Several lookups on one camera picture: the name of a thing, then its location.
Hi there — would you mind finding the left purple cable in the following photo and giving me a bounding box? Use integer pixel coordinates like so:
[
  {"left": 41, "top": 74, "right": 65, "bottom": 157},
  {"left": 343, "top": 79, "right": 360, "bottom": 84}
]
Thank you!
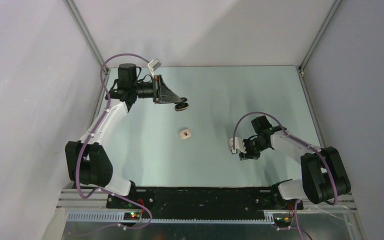
[{"left": 75, "top": 53, "right": 153, "bottom": 230}]

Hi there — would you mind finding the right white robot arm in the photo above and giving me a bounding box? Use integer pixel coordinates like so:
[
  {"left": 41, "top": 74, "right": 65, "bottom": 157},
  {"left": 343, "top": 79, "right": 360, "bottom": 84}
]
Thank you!
[{"left": 228, "top": 112, "right": 351, "bottom": 209}]

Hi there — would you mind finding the controller board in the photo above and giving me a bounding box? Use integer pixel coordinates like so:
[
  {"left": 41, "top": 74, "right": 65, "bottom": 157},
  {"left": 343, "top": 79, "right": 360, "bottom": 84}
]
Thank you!
[
  {"left": 123, "top": 212, "right": 142, "bottom": 221},
  {"left": 274, "top": 217, "right": 294, "bottom": 223}
]

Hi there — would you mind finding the left controller board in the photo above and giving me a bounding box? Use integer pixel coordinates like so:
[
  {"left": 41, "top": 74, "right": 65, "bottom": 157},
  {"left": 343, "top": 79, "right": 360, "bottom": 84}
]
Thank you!
[{"left": 123, "top": 212, "right": 142, "bottom": 221}]

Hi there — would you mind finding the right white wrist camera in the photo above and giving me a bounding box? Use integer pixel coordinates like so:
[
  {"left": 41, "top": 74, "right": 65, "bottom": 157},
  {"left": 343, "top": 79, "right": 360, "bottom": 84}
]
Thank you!
[{"left": 228, "top": 137, "right": 247, "bottom": 155}]

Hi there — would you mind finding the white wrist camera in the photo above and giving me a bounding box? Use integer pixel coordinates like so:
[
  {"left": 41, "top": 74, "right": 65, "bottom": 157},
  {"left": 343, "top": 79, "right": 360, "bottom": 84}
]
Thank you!
[
  {"left": 228, "top": 137, "right": 247, "bottom": 155},
  {"left": 147, "top": 58, "right": 162, "bottom": 77}
]

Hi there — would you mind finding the right aluminium frame post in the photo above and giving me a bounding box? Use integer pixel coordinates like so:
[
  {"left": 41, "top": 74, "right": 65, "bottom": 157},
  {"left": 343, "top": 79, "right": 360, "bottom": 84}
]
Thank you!
[{"left": 297, "top": 0, "right": 344, "bottom": 76}]

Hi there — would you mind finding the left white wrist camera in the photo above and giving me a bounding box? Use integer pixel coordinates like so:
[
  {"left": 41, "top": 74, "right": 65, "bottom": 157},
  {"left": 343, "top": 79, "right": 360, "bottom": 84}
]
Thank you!
[{"left": 147, "top": 58, "right": 162, "bottom": 77}]

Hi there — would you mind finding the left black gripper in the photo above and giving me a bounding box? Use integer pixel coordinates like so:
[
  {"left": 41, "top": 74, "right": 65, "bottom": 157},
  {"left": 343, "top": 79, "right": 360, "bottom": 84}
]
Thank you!
[{"left": 131, "top": 75, "right": 181, "bottom": 105}]

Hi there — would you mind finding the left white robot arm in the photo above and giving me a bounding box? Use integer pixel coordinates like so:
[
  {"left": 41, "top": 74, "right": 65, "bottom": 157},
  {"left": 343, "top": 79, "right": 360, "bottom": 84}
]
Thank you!
[{"left": 65, "top": 63, "right": 189, "bottom": 208}]

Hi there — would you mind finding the beige earbud charging case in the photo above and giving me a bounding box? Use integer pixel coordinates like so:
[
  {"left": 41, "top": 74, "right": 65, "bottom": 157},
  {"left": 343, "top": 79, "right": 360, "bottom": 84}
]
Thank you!
[{"left": 179, "top": 128, "right": 192, "bottom": 140}]

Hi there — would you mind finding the aluminium frame post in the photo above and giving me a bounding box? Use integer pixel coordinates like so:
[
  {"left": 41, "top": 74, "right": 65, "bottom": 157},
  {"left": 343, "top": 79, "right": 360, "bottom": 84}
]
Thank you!
[
  {"left": 297, "top": 0, "right": 344, "bottom": 76},
  {"left": 63, "top": 0, "right": 105, "bottom": 67}
]

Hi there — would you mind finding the right controller board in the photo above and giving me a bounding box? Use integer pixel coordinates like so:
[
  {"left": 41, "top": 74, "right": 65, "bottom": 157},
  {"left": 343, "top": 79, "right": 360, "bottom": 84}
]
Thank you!
[{"left": 274, "top": 217, "right": 294, "bottom": 223}]

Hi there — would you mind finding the left aluminium frame post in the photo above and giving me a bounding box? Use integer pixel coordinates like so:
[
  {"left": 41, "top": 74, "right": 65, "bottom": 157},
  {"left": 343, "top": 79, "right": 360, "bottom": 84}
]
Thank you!
[{"left": 63, "top": 0, "right": 105, "bottom": 67}]

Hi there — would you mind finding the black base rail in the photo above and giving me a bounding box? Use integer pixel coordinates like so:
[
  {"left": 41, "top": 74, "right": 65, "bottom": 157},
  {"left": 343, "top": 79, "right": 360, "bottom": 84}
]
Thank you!
[{"left": 106, "top": 186, "right": 295, "bottom": 221}]

